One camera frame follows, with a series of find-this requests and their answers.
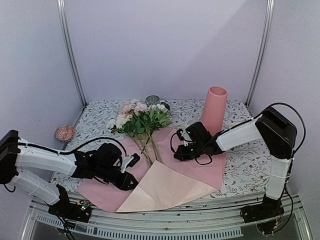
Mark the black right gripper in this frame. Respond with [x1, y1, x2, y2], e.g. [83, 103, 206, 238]
[174, 141, 205, 162]

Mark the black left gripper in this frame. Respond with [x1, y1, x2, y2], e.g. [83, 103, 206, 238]
[96, 164, 141, 192]

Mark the pink wrapping paper sheet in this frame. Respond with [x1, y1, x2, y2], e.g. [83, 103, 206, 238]
[77, 127, 227, 213]

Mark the pink flower bouquet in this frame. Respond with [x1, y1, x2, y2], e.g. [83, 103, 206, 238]
[106, 99, 171, 166]

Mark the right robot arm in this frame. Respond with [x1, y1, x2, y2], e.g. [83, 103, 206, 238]
[172, 106, 297, 222]

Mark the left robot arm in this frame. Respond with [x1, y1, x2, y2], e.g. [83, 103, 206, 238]
[0, 129, 140, 223]

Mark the tall pink vase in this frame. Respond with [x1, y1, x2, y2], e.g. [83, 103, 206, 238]
[200, 86, 228, 135]

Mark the white coffee mug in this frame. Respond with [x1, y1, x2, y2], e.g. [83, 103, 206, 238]
[229, 122, 238, 128]

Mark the dark red saucer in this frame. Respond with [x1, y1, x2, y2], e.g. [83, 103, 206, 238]
[161, 101, 171, 111]

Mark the striped ceramic cup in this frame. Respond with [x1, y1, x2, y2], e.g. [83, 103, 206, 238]
[145, 95, 161, 105]

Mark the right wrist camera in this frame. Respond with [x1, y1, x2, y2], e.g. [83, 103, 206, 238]
[176, 128, 193, 147]

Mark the aluminium front rail base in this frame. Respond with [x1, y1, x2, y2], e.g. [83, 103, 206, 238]
[21, 193, 315, 240]

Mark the right aluminium frame post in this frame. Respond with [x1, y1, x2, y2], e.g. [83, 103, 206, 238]
[245, 0, 275, 108]

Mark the aluminium frame post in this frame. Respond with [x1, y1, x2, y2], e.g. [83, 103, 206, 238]
[245, 0, 275, 108]
[56, 0, 88, 108]

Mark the left aluminium frame post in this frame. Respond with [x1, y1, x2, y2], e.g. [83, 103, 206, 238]
[56, 0, 88, 108]

